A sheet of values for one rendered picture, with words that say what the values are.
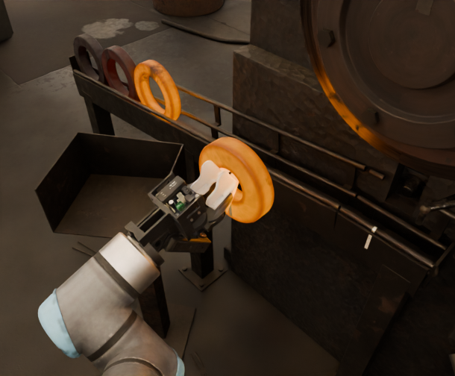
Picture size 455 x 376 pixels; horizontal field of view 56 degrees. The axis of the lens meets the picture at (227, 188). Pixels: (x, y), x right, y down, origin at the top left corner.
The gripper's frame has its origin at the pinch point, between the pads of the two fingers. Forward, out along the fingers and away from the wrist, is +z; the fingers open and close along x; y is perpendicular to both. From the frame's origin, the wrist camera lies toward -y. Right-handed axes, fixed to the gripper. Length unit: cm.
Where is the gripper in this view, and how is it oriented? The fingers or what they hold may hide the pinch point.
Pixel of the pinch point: (234, 172)
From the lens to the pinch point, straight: 72.5
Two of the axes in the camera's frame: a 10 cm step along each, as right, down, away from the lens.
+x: -7.0, -5.0, 5.1
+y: -2.0, -5.5, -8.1
